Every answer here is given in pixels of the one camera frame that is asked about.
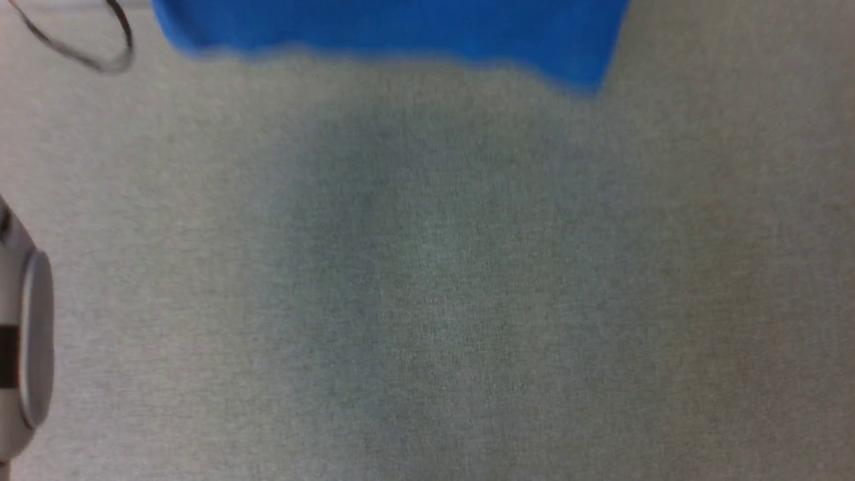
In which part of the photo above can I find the blue white red sports shirt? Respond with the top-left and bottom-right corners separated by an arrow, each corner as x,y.
150,0 -> 631,98

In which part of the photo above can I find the grey fabric sofa seat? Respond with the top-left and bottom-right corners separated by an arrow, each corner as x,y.
0,0 -> 855,481

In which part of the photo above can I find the left gripper teal plug cable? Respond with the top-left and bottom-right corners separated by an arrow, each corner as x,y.
5,0 -> 136,74

